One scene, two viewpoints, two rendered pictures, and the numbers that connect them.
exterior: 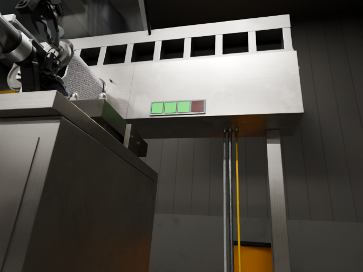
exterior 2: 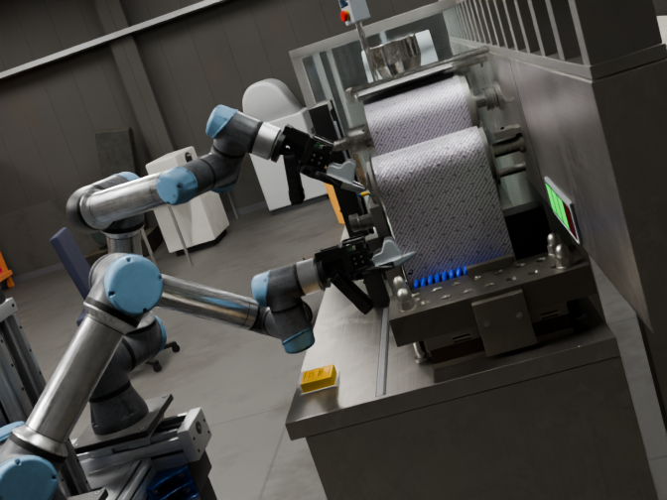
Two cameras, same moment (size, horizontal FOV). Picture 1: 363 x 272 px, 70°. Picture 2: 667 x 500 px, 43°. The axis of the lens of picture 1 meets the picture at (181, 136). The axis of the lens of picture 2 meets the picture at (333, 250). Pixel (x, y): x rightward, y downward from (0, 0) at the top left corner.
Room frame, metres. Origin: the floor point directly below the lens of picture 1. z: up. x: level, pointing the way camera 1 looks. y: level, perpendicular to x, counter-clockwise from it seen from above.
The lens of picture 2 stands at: (0.51, -1.35, 1.56)
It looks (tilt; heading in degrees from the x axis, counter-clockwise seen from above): 13 degrees down; 85
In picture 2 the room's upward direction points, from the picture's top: 18 degrees counter-clockwise
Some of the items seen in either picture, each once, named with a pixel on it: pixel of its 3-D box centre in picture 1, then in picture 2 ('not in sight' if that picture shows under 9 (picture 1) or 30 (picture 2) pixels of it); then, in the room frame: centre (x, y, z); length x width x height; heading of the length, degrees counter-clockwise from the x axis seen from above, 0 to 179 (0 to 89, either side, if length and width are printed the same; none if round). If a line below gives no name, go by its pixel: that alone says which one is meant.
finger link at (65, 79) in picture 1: (64, 83); (392, 252); (0.77, 0.41, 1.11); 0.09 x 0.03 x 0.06; 165
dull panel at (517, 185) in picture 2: not in sight; (504, 163); (1.38, 1.44, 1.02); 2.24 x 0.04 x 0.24; 76
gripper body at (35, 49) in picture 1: (38, 63); (345, 262); (0.67, 0.45, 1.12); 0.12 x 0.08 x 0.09; 166
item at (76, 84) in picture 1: (81, 103); (451, 234); (0.90, 0.39, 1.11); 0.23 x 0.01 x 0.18; 166
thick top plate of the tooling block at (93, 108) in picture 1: (109, 133); (487, 294); (0.91, 0.27, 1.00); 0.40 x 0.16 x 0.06; 166
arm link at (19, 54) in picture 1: (15, 47); (312, 275); (0.59, 0.47, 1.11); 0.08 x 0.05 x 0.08; 76
